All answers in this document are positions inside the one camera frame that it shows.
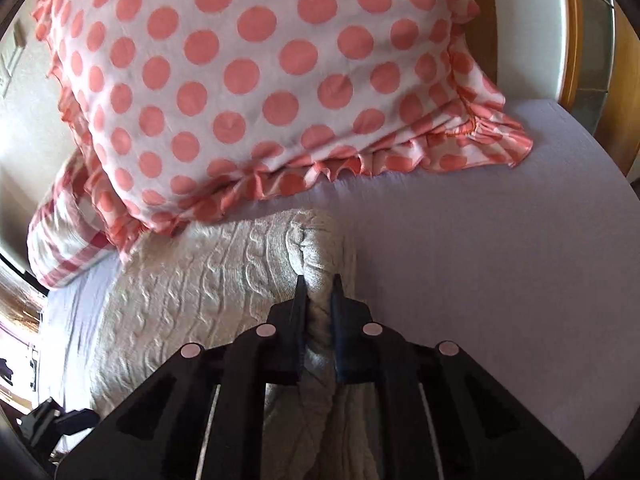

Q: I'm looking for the lavender bed sheet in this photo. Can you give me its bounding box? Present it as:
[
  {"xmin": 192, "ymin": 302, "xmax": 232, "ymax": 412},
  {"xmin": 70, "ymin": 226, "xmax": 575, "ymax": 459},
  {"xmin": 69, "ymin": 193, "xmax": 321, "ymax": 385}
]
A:
[{"xmin": 40, "ymin": 97, "xmax": 636, "ymax": 480}]

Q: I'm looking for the grey tiled panel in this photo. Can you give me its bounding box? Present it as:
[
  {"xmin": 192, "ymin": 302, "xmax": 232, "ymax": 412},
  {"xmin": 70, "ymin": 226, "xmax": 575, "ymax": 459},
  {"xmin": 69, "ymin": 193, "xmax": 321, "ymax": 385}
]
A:
[{"xmin": 570, "ymin": 0, "xmax": 620, "ymax": 133}]

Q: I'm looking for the white padded wooden headboard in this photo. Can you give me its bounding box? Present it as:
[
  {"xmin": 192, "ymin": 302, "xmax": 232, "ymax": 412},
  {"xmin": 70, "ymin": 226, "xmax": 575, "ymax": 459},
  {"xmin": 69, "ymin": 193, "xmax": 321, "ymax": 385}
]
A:
[{"xmin": 467, "ymin": 0, "xmax": 586, "ymax": 109}]

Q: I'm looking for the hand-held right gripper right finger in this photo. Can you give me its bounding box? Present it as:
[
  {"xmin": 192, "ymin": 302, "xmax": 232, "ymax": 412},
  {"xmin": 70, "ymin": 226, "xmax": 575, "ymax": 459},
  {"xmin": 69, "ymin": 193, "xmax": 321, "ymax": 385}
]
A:
[{"xmin": 330, "ymin": 274, "xmax": 584, "ymax": 480}]

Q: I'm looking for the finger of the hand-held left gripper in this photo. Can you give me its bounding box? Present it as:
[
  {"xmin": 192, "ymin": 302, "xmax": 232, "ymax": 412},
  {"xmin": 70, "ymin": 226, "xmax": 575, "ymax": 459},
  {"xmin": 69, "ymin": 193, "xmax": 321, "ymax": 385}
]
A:
[
  {"xmin": 52, "ymin": 408, "xmax": 101, "ymax": 437},
  {"xmin": 21, "ymin": 396, "xmax": 63, "ymax": 456}
]

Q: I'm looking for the pink polka dot pillow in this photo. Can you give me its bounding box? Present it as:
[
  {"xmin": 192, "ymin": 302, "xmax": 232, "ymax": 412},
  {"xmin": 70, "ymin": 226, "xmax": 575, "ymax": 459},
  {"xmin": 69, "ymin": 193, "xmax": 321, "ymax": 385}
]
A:
[{"xmin": 32, "ymin": 0, "xmax": 535, "ymax": 266}]

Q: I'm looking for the cream cable-knit blanket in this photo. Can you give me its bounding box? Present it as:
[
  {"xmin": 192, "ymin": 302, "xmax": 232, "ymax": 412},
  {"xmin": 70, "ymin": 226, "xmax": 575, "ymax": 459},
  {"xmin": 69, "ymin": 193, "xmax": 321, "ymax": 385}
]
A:
[{"xmin": 90, "ymin": 208, "xmax": 382, "ymax": 480}]

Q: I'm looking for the pink striped pillow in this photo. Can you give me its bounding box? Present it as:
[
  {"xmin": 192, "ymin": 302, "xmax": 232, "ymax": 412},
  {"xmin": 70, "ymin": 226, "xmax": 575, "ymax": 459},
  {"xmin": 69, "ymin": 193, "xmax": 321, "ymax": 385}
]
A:
[{"xmin": 27, "ymin": 152, "xmax": 126, "ymax": 291}]

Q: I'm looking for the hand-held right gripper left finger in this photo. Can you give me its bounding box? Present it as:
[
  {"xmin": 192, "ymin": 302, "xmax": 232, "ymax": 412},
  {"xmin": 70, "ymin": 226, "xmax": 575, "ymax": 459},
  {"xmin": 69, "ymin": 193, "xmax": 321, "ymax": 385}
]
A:
[{"xmin": 56, "ymin": 275, "xmax": 310, "ymax": 480}]

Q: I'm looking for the beige wall switch plate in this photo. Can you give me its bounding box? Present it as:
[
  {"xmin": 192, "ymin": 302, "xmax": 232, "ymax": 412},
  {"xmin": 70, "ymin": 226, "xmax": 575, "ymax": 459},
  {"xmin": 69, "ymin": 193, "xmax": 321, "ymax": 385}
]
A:
[{"xmin": 1, "ymin": 19, "xmax": 27, "ymax": 99}]

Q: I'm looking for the wooden furniture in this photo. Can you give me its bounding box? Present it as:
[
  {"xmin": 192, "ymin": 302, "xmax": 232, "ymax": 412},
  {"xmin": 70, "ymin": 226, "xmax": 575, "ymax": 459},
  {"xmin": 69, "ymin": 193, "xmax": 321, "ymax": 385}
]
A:
[{"xmin": 0, "ymin": 255, "xmax": 48, "ymax": 411}]

